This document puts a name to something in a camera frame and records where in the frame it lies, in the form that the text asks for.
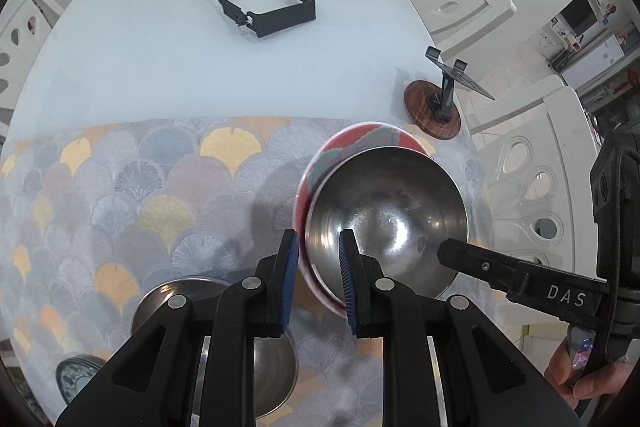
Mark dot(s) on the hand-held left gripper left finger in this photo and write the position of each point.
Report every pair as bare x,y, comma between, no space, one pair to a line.
287,282

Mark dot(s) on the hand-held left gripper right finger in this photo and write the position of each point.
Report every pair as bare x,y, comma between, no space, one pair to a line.
348,282

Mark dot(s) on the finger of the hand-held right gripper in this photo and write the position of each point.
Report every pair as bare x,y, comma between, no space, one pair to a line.
500,269

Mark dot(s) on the stainless steel bowl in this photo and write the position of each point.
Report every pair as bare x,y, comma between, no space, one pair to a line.
400,207
275,372

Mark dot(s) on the red patterned bowl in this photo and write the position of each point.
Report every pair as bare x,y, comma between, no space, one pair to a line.
360,137

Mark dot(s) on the blue floral ceramic plate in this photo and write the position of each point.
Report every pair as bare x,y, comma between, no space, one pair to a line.
75,379

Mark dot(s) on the person's right hand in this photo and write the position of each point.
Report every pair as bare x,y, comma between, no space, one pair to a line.
600,384

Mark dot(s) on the white appliance cabinet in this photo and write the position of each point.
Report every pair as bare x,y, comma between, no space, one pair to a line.
595,59

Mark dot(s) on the fan-patterned placemat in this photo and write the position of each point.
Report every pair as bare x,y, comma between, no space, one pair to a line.
125,207

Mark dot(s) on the black phone stand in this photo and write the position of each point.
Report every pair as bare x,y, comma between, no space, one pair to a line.
446,92

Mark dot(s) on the dark screen appliance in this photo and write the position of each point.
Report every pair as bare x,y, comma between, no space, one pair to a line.
580,12

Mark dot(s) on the black plastic frame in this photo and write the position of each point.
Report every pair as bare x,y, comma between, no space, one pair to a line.
285,19

